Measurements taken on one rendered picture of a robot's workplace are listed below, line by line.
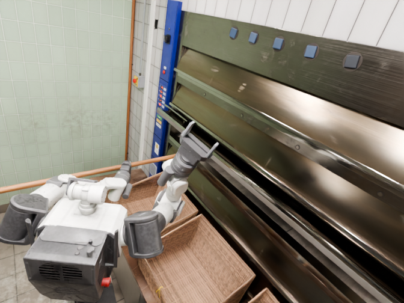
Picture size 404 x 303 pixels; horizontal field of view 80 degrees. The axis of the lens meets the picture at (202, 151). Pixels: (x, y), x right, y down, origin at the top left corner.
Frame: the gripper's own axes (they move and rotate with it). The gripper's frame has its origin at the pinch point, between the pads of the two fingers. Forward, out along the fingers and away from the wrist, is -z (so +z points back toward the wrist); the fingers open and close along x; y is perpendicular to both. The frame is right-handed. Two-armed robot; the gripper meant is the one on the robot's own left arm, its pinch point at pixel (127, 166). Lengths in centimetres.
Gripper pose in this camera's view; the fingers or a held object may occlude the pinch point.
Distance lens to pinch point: 157.2
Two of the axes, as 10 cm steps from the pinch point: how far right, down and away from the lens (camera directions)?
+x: -1.9, 8.6, 4.7
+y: 9.8, 1.5, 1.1
